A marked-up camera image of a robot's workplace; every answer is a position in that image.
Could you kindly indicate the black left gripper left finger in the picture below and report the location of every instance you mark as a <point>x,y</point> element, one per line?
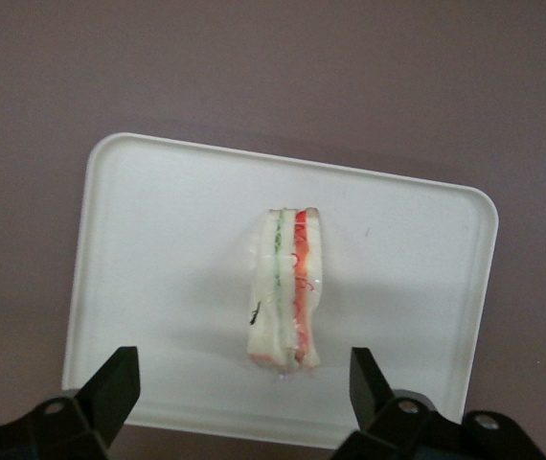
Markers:
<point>105,388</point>

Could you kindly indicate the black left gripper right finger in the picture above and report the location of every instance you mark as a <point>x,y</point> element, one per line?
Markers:
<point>373,393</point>

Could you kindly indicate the triangle sandwich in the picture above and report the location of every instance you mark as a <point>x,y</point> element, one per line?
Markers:
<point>287,287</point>

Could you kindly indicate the cream rectangular serving tray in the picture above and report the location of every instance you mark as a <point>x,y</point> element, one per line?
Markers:
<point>158,268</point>

